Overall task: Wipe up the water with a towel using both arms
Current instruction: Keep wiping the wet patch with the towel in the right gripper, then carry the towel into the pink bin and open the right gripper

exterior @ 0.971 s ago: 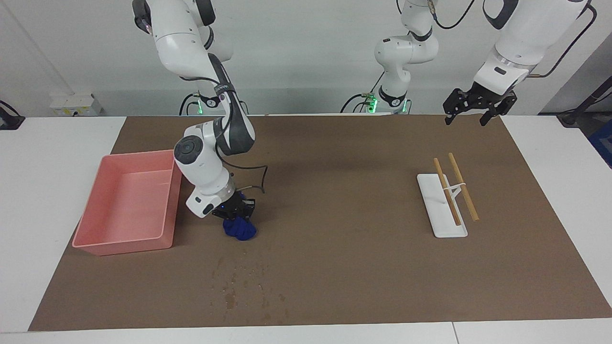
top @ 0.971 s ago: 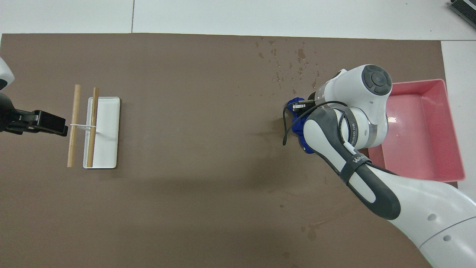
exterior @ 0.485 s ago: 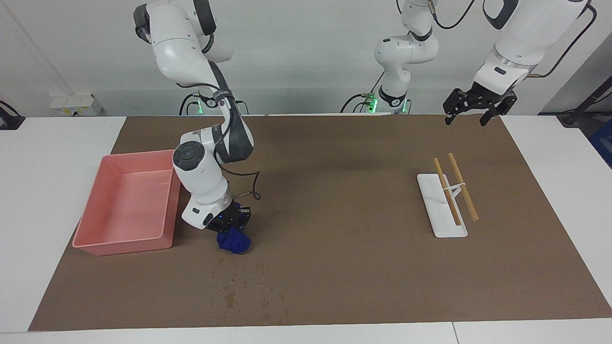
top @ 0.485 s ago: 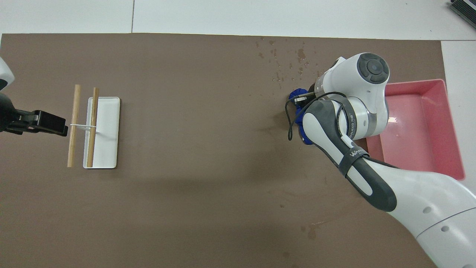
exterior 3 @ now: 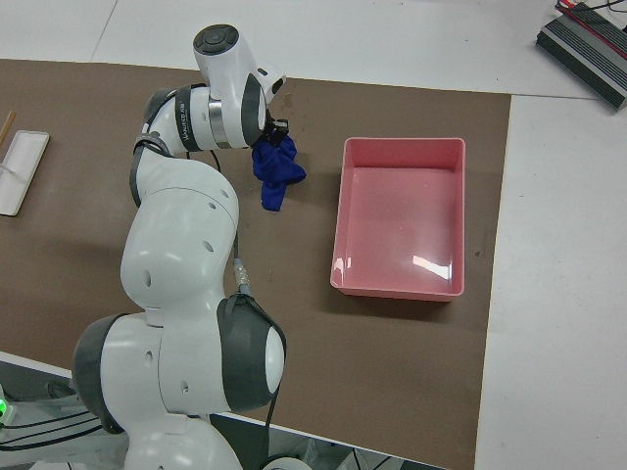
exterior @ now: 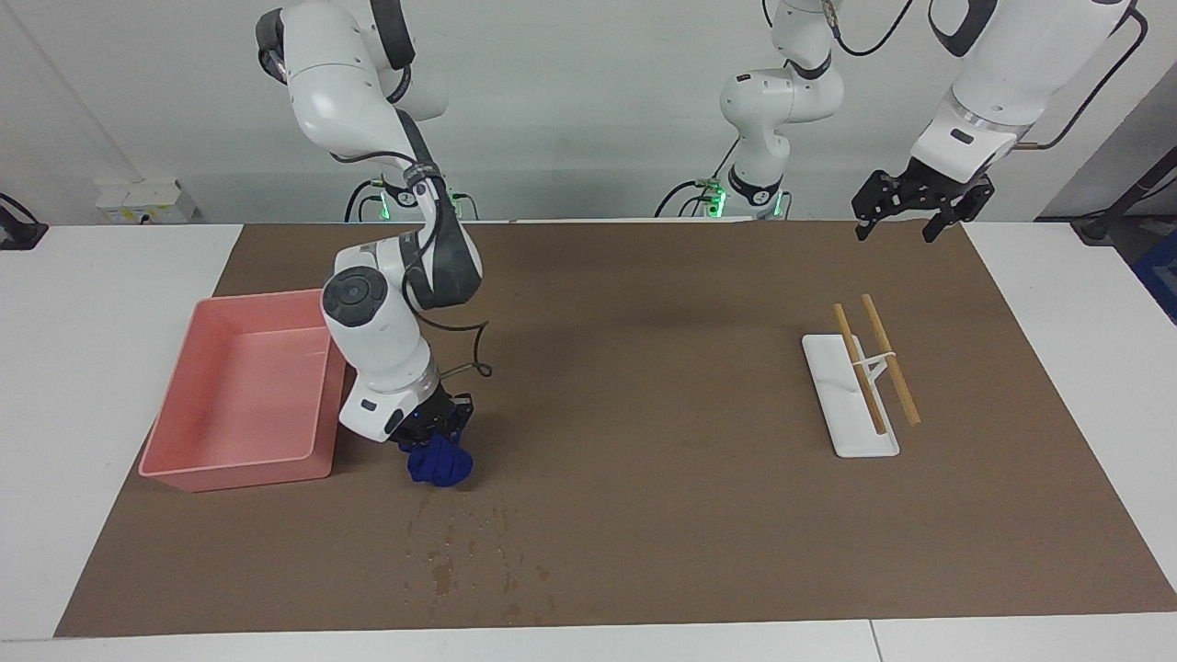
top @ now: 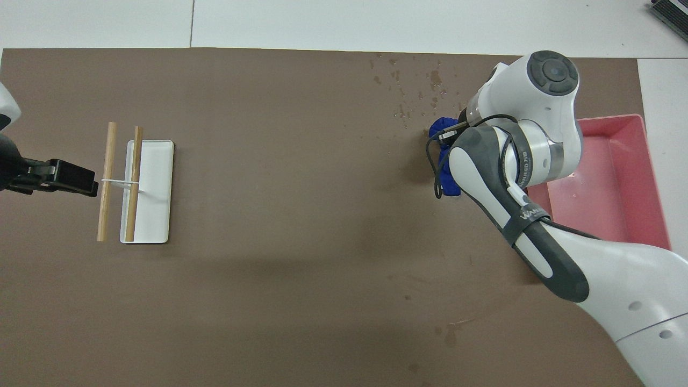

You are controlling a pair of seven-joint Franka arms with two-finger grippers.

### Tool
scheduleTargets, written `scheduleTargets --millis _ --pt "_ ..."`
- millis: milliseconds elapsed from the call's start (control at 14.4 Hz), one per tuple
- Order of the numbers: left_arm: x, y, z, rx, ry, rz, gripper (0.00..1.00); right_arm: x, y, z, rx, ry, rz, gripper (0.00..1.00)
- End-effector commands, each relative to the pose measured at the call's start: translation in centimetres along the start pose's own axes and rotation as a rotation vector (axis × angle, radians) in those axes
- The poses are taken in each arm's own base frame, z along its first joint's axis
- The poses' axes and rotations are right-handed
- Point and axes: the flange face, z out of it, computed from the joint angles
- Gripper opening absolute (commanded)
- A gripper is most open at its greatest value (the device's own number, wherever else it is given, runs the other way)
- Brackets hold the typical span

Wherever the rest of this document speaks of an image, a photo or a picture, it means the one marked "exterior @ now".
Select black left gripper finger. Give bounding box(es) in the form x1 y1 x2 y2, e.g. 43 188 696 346
851 169 908 243
923 179 997 245

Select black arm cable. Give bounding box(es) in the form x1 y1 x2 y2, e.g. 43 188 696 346
326 147 493 380
828 0 1150 150

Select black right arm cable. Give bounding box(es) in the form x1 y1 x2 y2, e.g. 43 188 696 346
326 147 493 380

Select black stand pole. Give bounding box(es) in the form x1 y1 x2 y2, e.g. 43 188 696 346
1071 145 1177 245

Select black base cable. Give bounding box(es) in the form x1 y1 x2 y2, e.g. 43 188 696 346
655 138 737 219
345 177 387 223

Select blue towel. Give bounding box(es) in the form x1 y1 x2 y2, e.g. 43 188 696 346
407 432 476 490

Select white wall socket box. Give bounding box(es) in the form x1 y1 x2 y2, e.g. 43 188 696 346
97 179 196 224

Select pink plastic bin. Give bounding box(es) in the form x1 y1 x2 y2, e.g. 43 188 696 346
138 289 349 493

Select brown paper mat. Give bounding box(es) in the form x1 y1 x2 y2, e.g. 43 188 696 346
53 219 1177 638

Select white towel rack wooden rods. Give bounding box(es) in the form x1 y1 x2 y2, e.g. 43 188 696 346
801 293 923 459

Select blue crate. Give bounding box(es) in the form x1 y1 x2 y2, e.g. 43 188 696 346
1133 230 1177 325

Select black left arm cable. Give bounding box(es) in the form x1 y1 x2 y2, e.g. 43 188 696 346
828 0 1150 150

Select black clamp mount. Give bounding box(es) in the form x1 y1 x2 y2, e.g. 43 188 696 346
0 191 49 251

